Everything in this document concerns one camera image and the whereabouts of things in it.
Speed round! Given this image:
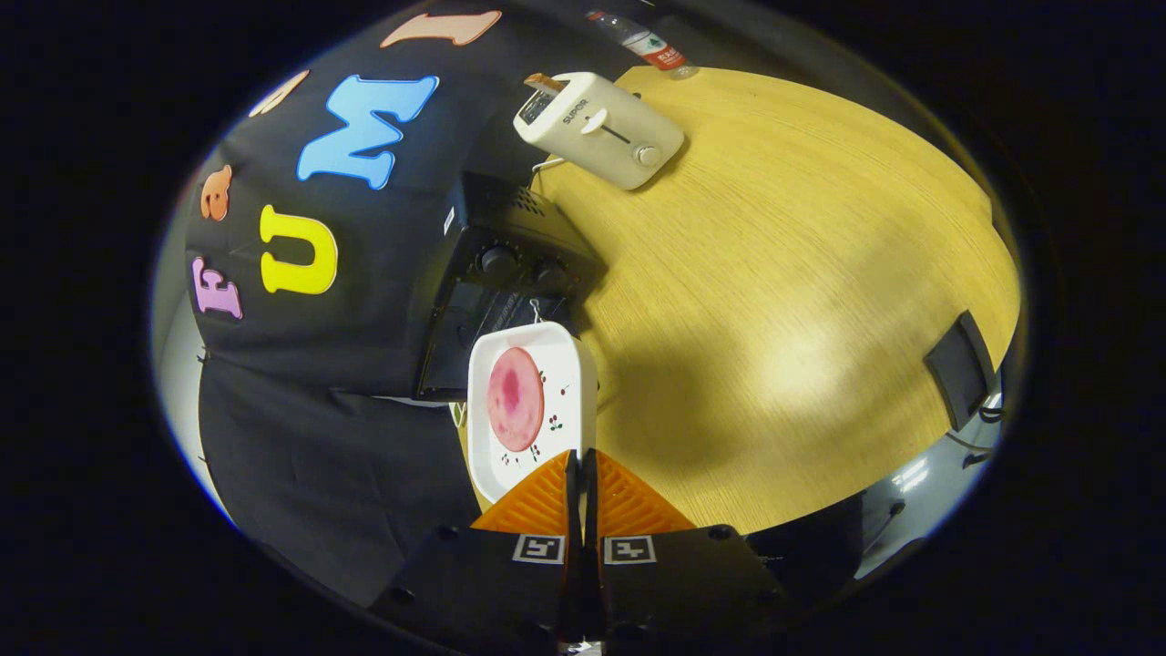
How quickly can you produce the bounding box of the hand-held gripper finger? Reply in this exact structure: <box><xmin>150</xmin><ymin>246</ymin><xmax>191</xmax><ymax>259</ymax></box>
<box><xmin>583</xmin><ymin>448</ymin><xmax>789</xmax><ymax>650</ymax></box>
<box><xmin>369</xmin><ymin>449</ymin><xmax>584</xmax><ymax>650</ymax></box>

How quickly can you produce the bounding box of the black toaster oven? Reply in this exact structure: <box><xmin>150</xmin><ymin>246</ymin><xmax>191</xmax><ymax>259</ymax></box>
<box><xmin>414</xmin><ymin>171</ymin><xmax>607</xmax><ymax>402</ymax></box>

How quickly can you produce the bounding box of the clear plastic water bottle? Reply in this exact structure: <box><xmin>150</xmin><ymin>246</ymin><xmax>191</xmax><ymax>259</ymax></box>
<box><xmin>586</xmin><ymin>9</ymin><xmax>701</xmax><ymax>81</ymax></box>

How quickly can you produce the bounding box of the white square plate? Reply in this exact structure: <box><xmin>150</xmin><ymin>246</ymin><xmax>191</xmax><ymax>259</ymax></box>
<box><xmin>467</xmin><ymin>322</ymin><xmax>599</xmax><ymax>505</ymax></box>

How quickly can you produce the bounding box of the white pop-up toaster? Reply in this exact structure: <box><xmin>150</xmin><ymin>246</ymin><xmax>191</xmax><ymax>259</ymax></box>
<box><xmin>513</xmin><ymin>71</ymin><xmax>686</xmax><ymax>190</ymax></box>

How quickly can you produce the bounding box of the pink ham slice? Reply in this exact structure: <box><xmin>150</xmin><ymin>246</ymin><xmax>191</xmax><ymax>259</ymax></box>
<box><xmin>486</xmin><ymin>347</ymin><xmax>546</xmax><ymax>453</ymax></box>

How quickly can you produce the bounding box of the black backdrop cloth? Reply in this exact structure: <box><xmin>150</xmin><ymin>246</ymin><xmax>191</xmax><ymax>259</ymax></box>
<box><xmin>155</xmin><ymin>0</ymin><xmax>657</xmax><ymax>610</ymax></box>

